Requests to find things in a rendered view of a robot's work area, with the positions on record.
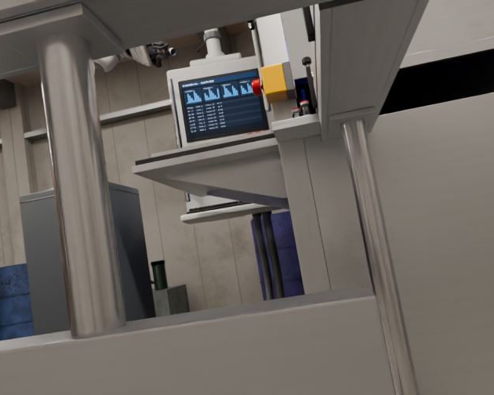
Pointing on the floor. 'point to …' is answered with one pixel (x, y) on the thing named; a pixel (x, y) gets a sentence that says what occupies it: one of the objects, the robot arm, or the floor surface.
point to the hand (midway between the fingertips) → (162, 50)
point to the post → (296, 170)
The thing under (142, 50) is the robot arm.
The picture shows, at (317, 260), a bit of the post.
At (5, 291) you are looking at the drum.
